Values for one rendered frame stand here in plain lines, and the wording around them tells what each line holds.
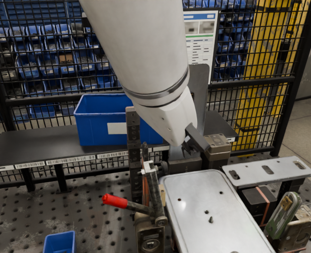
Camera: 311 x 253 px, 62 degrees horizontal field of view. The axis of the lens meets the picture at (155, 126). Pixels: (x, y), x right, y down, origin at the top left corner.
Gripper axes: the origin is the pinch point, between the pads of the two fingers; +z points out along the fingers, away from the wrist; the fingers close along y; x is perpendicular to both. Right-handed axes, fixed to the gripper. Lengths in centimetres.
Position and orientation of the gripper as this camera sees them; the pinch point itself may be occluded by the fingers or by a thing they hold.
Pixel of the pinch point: (171, 133)
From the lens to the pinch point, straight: 45.7
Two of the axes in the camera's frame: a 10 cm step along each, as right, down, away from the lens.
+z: 1.8, 4.5, 8.7
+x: 7.2, -6.6, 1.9
